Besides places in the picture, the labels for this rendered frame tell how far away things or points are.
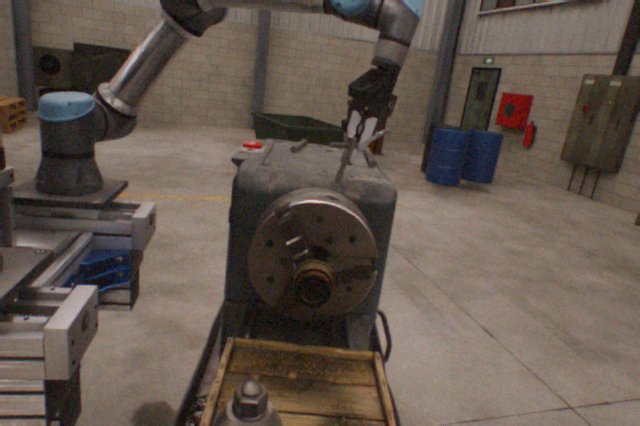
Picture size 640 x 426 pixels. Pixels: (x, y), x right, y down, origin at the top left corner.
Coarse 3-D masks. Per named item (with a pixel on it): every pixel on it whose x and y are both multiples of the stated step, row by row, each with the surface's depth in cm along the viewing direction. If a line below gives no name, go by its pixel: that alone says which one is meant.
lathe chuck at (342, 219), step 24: (312, 192) 108; (264, 216) 107; (312, 216) 102; (336, 216) 102; (360, 216) 106; (264, 240) 104; (312, 240) 104; (336, 240) 104; (360, 240) 104; (264, 264) 106; (288, 264) 106; (264, 288) 108; (336, 288) 108; (360, 288) 108; (312, 312) 110; (336, 312) 110
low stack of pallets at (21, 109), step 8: (0, 104) 691; (8, 104) 705; (16, 104) 739; (24, 104) 784; (0, 112) 687; (8, 112) 703; (16, 112) 738; (24, 112) 787; (0, 120) 686; (8, 120) 716; (16, 120) 742; (24, 120) 794; (8, 128) 695; (16, 128) 737
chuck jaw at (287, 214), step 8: (288, 208) 102; (280, 216) 102; (288, 216) 101; (280, 224) 99; (288, 224) 99; (296, 224) 99; (288, 232) 99; (296, 232) 99; (304, 232) 104; (288, 240) 100; (296, 240) 98; (304, 240) 99; (288, 248) 98; (296, 248) 98; (304, 248) 98; (312, 248) 104; (296, 256) 97; (304, 256) 97; (312, 256) 99; (296, 264) 97
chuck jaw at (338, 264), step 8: (328, 256) 106; (336, 256) 106; (328, 264) 101; (336, 264) 101; (344, 264) 101; (352, 264) 102; (360, 264) 102; (368, 264) 102; (336, 272) 98; (344, 272) 100; (352, 272) 100; (360, 272) 102; (368, 272) 102; (336, 280) 98; (344, 280) 101; (352, 280) 101
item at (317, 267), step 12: (300, 264) 97; (312, 264) 95; (324, 264) 97; (300, 276) 93; (312, 276) 91; (324, 276) 92; (300, 288) 92; (312, 288) 99; (324, 288) 98; (300, 300) 93; (312, 300) 95; (324, 300) 93
